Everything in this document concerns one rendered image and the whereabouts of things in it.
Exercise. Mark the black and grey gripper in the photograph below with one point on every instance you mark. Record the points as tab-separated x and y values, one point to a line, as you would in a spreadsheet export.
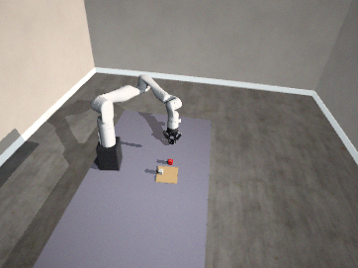
172	132

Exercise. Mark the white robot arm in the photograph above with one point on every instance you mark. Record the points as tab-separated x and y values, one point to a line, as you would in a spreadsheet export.
105	106

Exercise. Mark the tan flat mat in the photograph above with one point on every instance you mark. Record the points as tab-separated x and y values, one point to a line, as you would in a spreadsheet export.
169	175

